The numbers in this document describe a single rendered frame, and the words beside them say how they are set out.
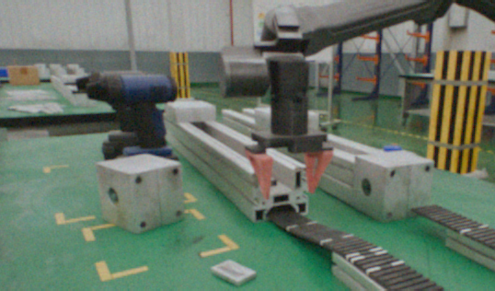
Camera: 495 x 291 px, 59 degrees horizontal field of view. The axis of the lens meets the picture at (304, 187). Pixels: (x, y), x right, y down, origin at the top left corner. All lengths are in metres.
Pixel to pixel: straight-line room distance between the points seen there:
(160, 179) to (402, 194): 0.39
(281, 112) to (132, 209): 0.26
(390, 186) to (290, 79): 0.24
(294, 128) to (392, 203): 0.21
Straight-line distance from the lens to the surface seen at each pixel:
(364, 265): 0.49
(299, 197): 0.72
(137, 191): 0.68
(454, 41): 4.15
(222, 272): 0.54
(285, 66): 0.61
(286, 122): 0.62
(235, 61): 0.60
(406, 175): 0.72
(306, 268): 0.56
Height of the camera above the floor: 1.04
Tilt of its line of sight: 17 degrees down
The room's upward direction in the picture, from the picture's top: 1 degrees clockwise
